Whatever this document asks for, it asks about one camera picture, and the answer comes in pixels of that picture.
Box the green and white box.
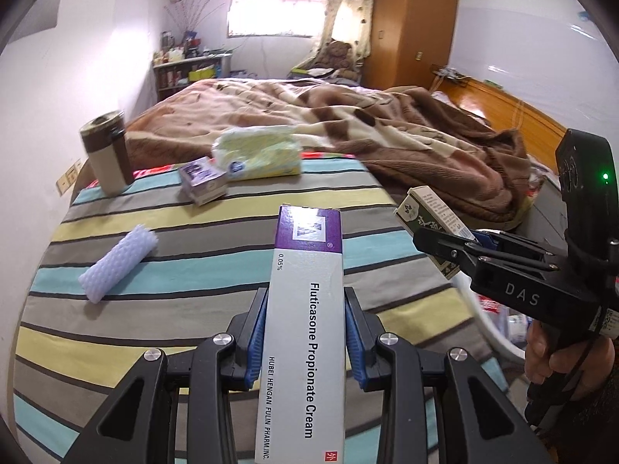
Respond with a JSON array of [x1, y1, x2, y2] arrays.
[[392, 186, 478, 281]]

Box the brown and cream tumbler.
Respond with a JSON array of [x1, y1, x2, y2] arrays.
[[79, 109, 137, 198]]

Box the small purple box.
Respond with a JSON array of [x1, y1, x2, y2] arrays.
[[177, 157, 229, 206]]

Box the wall socket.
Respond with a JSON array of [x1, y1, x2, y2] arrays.
[[55, 158, 83, 197]]

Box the patterned curtain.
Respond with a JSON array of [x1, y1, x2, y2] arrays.
[[323, 0, 376, 60]]

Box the person's right forearm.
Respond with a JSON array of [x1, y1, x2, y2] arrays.
[[544, 377, 619, 464]]

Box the wooden headboard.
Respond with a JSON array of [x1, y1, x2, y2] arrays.
[[429, 76, 568, 176]]

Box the brown patterned blanket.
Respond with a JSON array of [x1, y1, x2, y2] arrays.
[[123, 76, 533, 230]]

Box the yellow tissue pack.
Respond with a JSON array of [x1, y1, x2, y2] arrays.
[[212, 125, 303, 183]]

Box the person's right hand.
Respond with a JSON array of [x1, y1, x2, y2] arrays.
[[523, 307, 619, 402]]

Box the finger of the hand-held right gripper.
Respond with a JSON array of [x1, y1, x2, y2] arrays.
[[470, 230, 553, 258], [412, 227, 486, 272]]

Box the cluttered shelf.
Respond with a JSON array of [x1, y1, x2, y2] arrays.
[[152, 29, 234, 103]]

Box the brown teddy bear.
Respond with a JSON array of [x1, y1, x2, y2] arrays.
[[316, 41, 359, 79]]

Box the white trash bin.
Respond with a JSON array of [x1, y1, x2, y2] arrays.
[[463, 271, 529, 364]]

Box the window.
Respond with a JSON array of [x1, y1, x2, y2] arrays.
[[227, 0, 330, 39]]

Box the wooden wardrobe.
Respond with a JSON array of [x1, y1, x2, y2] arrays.
[[362, 0, 461, 92]]

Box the white foam net sleeve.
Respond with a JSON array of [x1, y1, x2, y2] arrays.
[[78, 224, 160, 305]]

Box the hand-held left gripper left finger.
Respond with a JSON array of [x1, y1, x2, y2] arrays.
[[60, 287, 270, 464]]

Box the purple and white cream box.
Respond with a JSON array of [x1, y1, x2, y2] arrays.
[[254, 205, 347, 464]]

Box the dried branches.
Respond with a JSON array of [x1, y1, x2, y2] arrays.
[[163, 0, 226, 36]]

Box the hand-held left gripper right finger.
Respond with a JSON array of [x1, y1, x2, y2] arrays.
[[342, 286, 557, 464]]

